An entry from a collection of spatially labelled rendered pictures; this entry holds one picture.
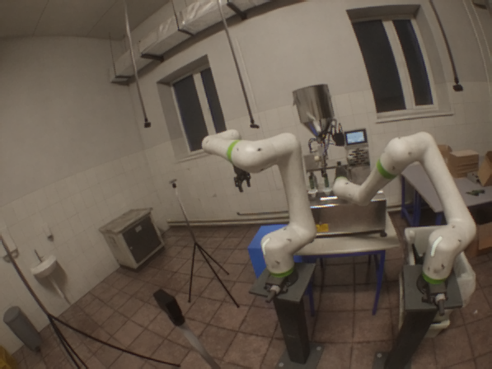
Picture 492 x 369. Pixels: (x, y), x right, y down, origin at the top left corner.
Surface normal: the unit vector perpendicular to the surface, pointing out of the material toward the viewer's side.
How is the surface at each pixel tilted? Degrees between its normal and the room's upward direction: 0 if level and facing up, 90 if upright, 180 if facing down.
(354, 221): 90
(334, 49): 90
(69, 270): 90
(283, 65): 90
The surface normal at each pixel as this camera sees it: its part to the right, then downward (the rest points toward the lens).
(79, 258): 0.89, -0.12
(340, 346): -0.25, -0.93
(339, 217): -0.38, 0.34
